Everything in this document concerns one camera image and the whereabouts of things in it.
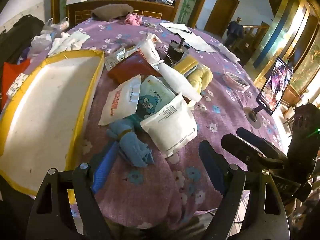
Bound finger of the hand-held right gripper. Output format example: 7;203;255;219
221;133;284;171
236;127;288;159

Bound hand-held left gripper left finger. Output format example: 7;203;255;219
25;142;119;240

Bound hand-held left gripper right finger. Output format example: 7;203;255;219
199;140;290;240

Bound blue towel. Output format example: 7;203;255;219
107;116;155;168

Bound white pouch grey print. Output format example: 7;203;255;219
139;92;198;158

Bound clear bowl with pink rim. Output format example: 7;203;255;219
223;72;251;92

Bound wide white pouch red print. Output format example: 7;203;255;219
98;74;142;126

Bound blue cartoon pouch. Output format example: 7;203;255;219
136;76;177;121

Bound pale yellow twisted towel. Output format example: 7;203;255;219
187;69;213;93

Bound yellow-rimmed white box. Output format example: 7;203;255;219
0;50;105;197

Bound yellow cloths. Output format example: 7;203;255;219
173;55;199;76

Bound dark red packet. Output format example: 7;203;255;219
107;52;161;84

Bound long white pouch red print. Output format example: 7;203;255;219
136;39;164;66

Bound phone stand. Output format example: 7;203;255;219
244;105;266;130

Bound purple floral blanket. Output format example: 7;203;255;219
25;17;288;230

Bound smartphone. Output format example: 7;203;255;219
256;56;294;117

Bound white folded plastic sleeve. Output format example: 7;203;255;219
158;61;202;103

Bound silver foil packet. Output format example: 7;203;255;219
104;54;118;71
114;47;126;61

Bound gold framed glass partition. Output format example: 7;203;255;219
252;0;320;105

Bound small patterned box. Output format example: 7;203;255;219
7;73;28;99

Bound red bag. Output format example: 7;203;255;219
1;58;32;111

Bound white crumpled cloth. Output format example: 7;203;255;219
47;33;76;56

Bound wooden door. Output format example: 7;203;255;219
203;0;241;38

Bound white packet red logo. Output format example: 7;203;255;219
146;32;161;46

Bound black pen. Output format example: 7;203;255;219
168;26;193;34

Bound white paper sheet with pen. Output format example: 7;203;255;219
159;23;193;34

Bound clear plastic bag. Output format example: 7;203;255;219
41;17;70;39

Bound pink cloth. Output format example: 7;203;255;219
124;12;143;27

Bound brown cloth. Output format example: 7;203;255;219
90;4;136;22

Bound large black bag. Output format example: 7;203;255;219
0;14;46;66

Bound bamboo painted panel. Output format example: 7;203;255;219
175;0;201;26

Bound wooden cabinet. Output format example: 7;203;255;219
51;0;191;27

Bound black motor with wire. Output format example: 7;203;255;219
160;38;191;63

